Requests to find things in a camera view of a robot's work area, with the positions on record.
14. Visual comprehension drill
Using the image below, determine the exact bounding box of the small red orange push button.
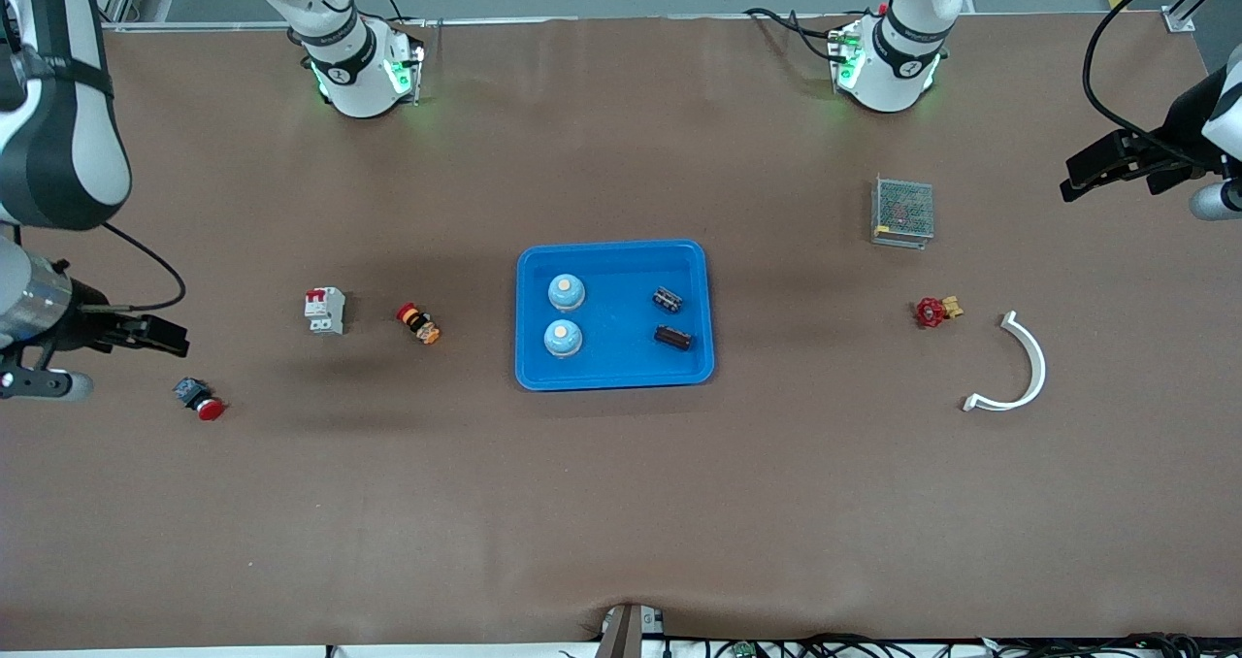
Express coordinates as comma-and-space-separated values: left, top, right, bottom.
396, 302, 441, 345

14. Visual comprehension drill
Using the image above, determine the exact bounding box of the blue plastic tray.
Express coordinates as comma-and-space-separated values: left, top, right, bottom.
514, 240, 716, 392

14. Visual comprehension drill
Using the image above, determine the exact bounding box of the red mushroom push button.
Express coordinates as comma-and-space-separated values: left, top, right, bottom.
173, 377, 226, 421

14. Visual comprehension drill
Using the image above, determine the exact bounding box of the metal mesh power supply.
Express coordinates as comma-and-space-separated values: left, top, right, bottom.
870, 176, 935, 250

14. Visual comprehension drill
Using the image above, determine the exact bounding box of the brown table mat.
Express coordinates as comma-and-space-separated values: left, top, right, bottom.
0, 13, 1242, 651

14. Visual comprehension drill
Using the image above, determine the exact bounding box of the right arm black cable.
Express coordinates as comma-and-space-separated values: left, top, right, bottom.
102, 221, 187, 312

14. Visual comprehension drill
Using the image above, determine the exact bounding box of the white circuit breaker red switch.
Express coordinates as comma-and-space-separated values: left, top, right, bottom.
304, 287, 346, 335

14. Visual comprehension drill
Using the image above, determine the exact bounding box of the white curved plastic bracket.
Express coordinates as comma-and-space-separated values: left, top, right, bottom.
962, 311, 1048, 413

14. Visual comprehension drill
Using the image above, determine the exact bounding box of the red handle brass valve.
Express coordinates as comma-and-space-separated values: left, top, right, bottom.
914, 295, 964, 330

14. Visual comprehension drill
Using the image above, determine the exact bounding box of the black base cable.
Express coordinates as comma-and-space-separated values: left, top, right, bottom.
742, 6, 840, 62

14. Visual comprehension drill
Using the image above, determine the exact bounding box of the black cable bundle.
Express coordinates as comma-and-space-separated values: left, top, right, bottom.
670, 632, 1209, 658

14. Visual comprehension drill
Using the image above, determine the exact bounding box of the metal table edge bracket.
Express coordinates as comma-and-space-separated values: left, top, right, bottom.
594, 604, 667, 658

